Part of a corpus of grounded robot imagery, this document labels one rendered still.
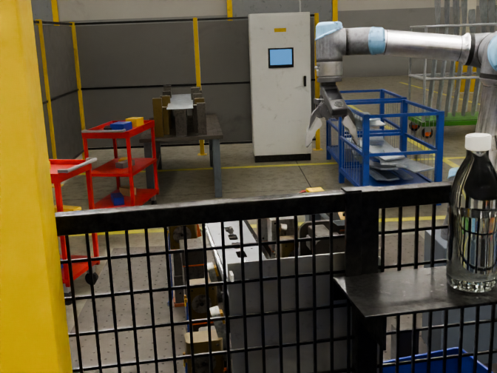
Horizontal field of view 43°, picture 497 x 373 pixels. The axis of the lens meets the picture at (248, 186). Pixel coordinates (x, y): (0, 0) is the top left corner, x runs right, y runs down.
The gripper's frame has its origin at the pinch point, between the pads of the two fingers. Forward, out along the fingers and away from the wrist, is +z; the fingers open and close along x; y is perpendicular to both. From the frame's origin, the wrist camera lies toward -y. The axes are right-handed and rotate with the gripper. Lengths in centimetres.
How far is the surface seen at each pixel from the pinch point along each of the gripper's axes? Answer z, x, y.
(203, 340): 40, 42, -34
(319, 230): 24.5, 4.4, -0.8
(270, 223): 32, 12, 40
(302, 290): 7, 30, -93
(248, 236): 41, 18, 57
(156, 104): 18, 52, 510
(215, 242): 41, 31, 53
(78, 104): 30, 164, 774
